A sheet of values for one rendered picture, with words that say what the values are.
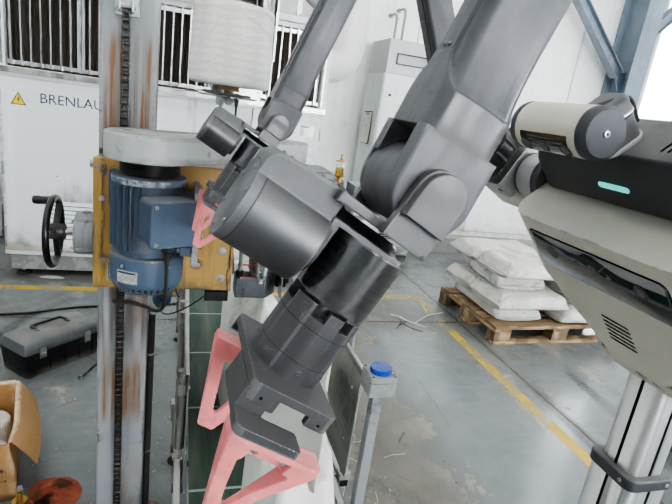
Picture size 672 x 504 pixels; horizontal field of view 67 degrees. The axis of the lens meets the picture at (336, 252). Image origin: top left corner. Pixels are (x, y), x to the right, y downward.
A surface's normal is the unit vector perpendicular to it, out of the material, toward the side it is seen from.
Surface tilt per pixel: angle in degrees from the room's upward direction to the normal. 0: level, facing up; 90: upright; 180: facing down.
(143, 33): 90
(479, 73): 80
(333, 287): 74
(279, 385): 30
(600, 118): 90
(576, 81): 90
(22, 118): 90
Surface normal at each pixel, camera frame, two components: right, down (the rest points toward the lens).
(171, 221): 0.65, 0.30
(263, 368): 0.59, -0.80
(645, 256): -0.50, -0.76
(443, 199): 0.27, 0.30
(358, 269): -0.04, 0.10
